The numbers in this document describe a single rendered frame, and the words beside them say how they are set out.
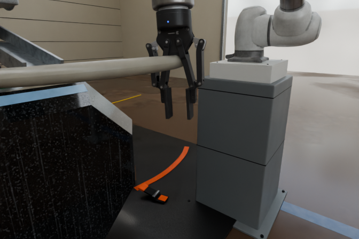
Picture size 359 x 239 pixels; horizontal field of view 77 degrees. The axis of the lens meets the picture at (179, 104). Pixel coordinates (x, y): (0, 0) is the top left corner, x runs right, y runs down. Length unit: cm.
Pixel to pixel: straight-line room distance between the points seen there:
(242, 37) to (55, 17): 607
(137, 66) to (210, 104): 87
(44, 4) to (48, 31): 63
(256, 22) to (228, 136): 59
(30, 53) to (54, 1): 603
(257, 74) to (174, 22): 71
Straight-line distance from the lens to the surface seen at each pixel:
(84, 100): 98
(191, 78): 49
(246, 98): 114
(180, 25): 48
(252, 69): 113
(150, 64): 41
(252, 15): 125
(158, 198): 156
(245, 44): 124
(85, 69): 38
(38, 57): 95
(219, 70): 120
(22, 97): 94
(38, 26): 674
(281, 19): 117
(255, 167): 124
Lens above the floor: 98
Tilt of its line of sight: 15 degrees down
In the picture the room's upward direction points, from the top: straight up
